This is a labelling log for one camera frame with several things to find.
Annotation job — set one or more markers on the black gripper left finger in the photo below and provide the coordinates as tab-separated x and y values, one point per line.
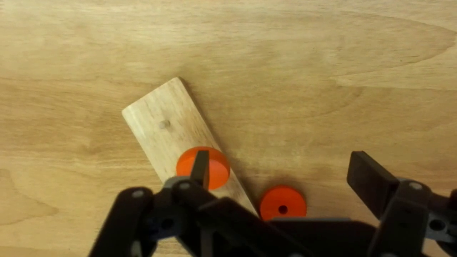
142	214

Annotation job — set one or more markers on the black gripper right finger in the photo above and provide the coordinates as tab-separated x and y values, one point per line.
404	214

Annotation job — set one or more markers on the wooden peg stand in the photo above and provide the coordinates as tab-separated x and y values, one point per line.
161	123

